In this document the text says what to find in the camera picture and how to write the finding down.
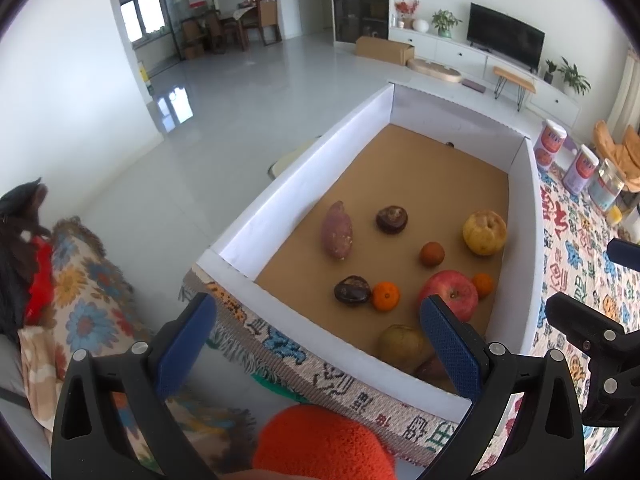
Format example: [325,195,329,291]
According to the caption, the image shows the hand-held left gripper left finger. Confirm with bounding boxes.
[50,291,221,480]

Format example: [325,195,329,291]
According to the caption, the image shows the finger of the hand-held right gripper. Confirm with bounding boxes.
[606,238,640,267]
[545,292,640,426]

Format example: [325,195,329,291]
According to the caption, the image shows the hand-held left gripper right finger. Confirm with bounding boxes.
[419,294,587,480]

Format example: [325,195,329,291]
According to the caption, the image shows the purple sweet potato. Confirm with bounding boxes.
[321,201,355,261]
[414,355,451,382]

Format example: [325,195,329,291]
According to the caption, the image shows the green-brown pear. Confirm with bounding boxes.
[376,324,428,375]

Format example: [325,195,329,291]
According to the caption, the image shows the red apple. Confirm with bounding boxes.
[417,270,479,322]

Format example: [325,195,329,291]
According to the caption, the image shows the orange tangerine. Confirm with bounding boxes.
[371,281,402,312]
[472,272,494,300]

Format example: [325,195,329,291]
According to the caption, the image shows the small brown round fruit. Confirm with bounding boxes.
[419,241,446,267]

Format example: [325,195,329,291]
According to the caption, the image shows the dark wrinkled fruit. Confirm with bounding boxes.
[376,205,408,235]
[334,276,372,305]

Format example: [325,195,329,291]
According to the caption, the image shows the wrinkled yellow apple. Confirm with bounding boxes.
[462,210,508,256]

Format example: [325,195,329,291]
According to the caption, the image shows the white cardboard box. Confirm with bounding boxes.
[196,82,546,428]

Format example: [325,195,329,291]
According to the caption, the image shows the patterned woven tablecloth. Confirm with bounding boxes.
[181,160,640,476]

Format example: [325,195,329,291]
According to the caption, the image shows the glass jar with gold lid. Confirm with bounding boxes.
[587,159,626,212]

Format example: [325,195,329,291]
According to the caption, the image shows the right red-label can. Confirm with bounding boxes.
[561,144,600,196]

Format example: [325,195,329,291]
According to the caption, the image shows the red-label can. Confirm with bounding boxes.
[533,119,568,170]
[561,144,600,196]

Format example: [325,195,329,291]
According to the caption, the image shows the yellow lounge chair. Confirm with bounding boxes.
[594,121,640,186]

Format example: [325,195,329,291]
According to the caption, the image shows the left red-label can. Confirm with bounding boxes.
[533,119,568,170]

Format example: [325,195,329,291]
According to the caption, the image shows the red cloth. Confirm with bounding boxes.
[25,237,53,326]

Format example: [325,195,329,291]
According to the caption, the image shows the orange fuzzy clothing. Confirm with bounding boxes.
[252,404,398,480]

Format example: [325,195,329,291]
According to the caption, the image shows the white standing air conditioner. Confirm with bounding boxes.
[620,50,640,131]

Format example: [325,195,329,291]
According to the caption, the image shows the large leafy potted plant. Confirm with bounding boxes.
[557,56,592,97]

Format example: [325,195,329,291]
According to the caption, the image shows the black cloth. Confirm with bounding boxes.
[0,177,51,341]

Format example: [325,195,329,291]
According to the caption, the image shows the wooden hairpin-leg stool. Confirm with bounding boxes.
[492,66,537,112]

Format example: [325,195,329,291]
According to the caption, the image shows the black television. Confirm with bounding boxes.
[466,2,546,72]

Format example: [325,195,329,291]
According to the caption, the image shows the oval wooden tray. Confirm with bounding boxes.
[407,58,465,83]

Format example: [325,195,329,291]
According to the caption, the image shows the white television cabinet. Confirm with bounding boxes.
[389,27,583,128]

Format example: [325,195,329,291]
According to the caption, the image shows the potted green plant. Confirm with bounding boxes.
[431,9,463,39]

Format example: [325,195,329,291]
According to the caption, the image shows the brown cardboard box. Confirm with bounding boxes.
[355,36,416,66]

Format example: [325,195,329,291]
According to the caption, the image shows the red flowers in vase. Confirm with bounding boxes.
[394,0,420,28]

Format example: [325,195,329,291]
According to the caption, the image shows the dining table with chairs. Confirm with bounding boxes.
[180,0,283,56]

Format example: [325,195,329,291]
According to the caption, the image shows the glass sliding door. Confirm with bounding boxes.
[117,0,211,61]

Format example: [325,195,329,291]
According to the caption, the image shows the dark glass display cabinet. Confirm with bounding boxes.
[330,0,390,45]

